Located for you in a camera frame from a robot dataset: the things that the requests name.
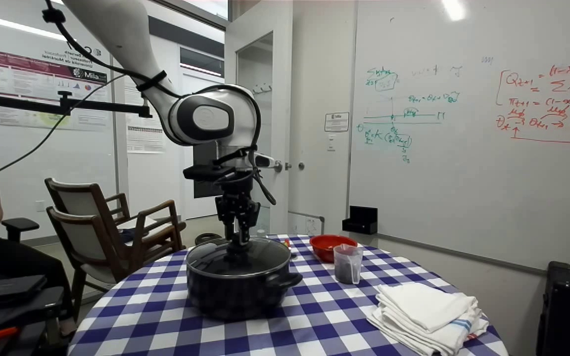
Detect paper door sign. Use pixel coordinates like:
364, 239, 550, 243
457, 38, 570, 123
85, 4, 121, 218
323, 111, 353, 135

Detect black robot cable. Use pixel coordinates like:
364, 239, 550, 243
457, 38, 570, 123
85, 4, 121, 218
42, 0, 168, 91

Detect white folded towels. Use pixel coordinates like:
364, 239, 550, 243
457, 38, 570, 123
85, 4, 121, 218
364, 281, 491, 356

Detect small black wall box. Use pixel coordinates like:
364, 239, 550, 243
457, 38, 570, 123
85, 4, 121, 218
349, 204, 380, 235

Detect blue white checkered tablecloth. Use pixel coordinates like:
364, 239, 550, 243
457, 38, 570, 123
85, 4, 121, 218
66, 234, 511, 356

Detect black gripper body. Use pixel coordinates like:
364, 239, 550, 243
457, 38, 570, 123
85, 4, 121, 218
214, 190, 263, 230

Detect wooden armchair grey cushion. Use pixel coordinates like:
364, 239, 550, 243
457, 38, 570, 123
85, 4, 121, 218
44, 176, 188, 249
46, 200, 186, 321

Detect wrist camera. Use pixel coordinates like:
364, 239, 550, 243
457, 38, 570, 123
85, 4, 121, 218
252, 152, 285, 176

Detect glass pot lid black knob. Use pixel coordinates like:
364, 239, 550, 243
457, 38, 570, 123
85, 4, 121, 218
186, 237, 293, 275

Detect black cooking pot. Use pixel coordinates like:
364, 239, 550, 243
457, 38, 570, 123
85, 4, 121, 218
184, 247, 305, 323

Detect orange black clamp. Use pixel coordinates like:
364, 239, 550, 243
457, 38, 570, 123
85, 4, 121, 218
0, 324, 24, 342

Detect black office chair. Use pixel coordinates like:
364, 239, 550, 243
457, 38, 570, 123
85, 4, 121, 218
0, 216, 44, 245

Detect wall poster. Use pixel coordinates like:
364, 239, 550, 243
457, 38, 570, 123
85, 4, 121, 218
0, 44, 113, 131

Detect clear plastic measuring cup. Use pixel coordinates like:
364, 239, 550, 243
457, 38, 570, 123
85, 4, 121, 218
331, 243, 364, 287

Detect white door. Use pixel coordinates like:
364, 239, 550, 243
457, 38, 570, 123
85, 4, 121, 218
287, 0, 356, 237

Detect red bowl with beans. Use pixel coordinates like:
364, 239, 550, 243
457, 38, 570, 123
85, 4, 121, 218
309, 234, 360, 265

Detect white whiteboard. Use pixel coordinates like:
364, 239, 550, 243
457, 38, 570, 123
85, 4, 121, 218
349, 0, 570, 273

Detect black boom bar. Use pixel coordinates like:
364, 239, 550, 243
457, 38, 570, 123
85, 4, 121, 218
0, 87, 155, 121

